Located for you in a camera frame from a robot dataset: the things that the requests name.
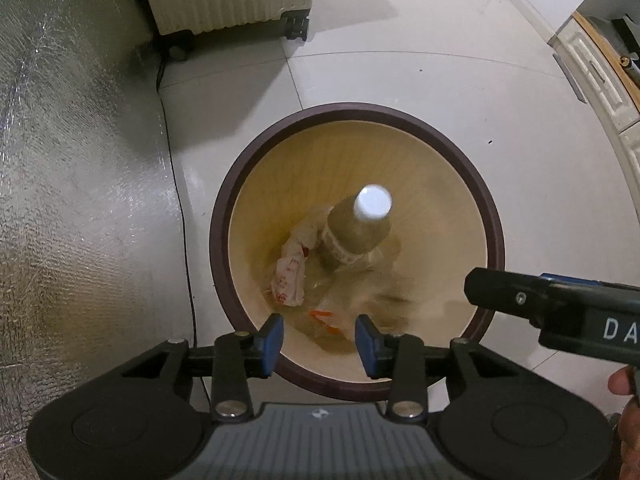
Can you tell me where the clear plastic bottle white cap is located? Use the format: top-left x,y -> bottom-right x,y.
319,184 -> 394,274

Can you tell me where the black floor cable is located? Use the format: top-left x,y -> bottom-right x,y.
156,55 -> 214,407

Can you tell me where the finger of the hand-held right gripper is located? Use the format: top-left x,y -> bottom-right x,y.
540,273 -> 640,293
464,267 -> 551,331

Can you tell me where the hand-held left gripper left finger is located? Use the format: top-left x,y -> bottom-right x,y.
122,313 -> 285,421

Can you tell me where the yellow waste bin brown rim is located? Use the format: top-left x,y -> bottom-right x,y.
210,102 -> 505,402

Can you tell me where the person's right hand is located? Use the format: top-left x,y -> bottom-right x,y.
607,366 -> 640,480

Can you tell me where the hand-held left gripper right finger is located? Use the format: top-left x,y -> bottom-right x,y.
355,315 -> 520,418

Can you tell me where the grey glitter tablecloth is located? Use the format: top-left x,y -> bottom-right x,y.
0,0 -> 197,480

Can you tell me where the clear zip bag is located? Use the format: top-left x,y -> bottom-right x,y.
300,270 -> 416,346

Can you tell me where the low white cabinet wooden top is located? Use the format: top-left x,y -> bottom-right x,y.
547,10 -> 640,134

